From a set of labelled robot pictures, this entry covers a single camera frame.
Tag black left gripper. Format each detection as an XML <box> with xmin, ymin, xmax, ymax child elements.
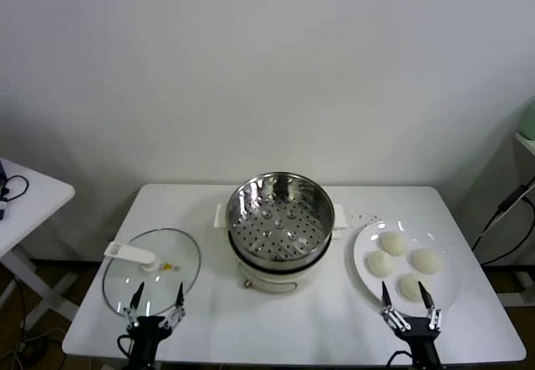
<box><xmin>122</xmin><ymin>281</ymin><xmax>186</xmax><ymax>370</ymax></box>

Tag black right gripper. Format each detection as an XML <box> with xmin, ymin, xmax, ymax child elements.
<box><xmin>380</xmin><ymin>280</ymin><xmax>443</xmax><ymax>370</ymax></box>

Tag white steamed baozi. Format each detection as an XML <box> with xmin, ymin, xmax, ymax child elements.
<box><xmin>396</xmin><ymin>273</ymin><xmax>428</xmax><ymax>303</ymax></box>
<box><xmin>366</xmin><ymin>251</ymin><xmax>394</xmax><ymax>278</ymax></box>
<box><xmin>379</xmin><ymin>231</ymin><xmax>407</xmax><ymax>258</ymax></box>
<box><xmin>407</xmin><ymin>248</ymin><xmax>443</xmax><ymax>274</ymax></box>

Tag stainless steel steamer basket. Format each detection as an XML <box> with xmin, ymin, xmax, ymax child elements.
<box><xmin>214</xmin><ymin>171</ymin><xmax>349</xmax><ymax>271</ymax></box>

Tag white oval plate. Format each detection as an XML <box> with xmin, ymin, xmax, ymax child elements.
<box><xmin>353</xmin><ymin>219</ymin><xmax>461</xmax><ymax>312</ymax></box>

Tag white furniture foot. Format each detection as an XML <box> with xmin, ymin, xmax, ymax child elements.
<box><xmin>487</xmin><ymin>267</ymin><xmax>535</xmax><ymax>309</ymax></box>

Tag scattered dark crumbs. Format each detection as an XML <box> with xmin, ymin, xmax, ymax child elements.
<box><xmin>348</xmin><ymin>212</ymin><xmax>386</xmax><ymax>224</ymax></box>

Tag cream electric cooker pot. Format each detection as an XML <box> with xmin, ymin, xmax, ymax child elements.
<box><xmin>228</xmin><ymin>227</ymin><xmax>344</xmax><ymax>297</ymax></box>

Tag white side table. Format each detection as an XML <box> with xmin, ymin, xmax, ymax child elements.
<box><xmin>0</xmin><ymin>156</ymin><xmax>80</xmax><ymax>333</ymax></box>

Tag white shelf board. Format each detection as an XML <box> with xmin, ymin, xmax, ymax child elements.
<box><xmin>513</xmin><ymin>130</ymin><xmax>535</xmax><ymax>157</ymax></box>

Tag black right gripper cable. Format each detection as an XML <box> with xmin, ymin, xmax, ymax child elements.
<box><xmin>385</xmin><ymin>349</ymin><xmax>415</xmax><ymax>370</ymax></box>

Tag glass lid with white handle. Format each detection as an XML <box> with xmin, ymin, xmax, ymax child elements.
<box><xmin>102</xmin><ymin>227</ymin><xmax>202</xmax><ymax>319</ymax></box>

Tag white floor cable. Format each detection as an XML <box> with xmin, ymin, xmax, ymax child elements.
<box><xmin>10</xmin><ymin>330</ymin><xmax>58</xmax><ymax>370</ymax></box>

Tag black floor cable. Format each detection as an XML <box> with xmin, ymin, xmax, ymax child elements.
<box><xmin>8</xmin><ymin>273</ymin><xmax>28</xmax><ymax>346</ymax></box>

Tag black power adapter cable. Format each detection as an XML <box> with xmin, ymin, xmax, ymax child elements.
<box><xmin>471</xmin><ymin>177</ymin><xmax>535</xmax><ymax>266</ymax></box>

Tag black looped cable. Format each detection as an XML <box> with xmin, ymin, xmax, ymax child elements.
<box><xmin>0</xmin><ymin>174</ymin><xmax>30</xmax><ymax>204</ymax></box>

